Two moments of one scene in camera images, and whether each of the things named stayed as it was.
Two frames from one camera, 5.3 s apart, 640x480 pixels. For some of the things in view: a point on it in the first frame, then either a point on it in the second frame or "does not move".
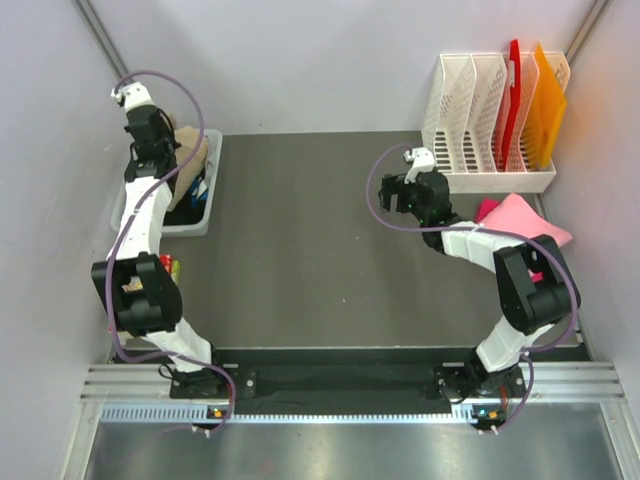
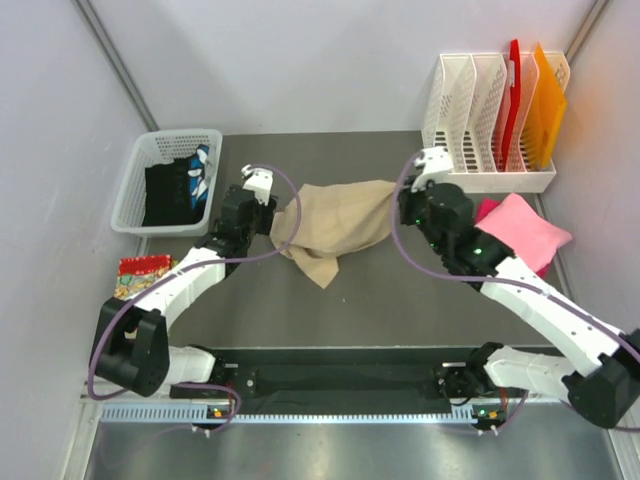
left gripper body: (170, 140) -> (263, 217)
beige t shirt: (187, 140) -> (335, 218)
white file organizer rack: (465, 120) does not move
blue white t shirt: (199, 190) does not move
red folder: (514, 92) does not move
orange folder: (546, 114) does not move
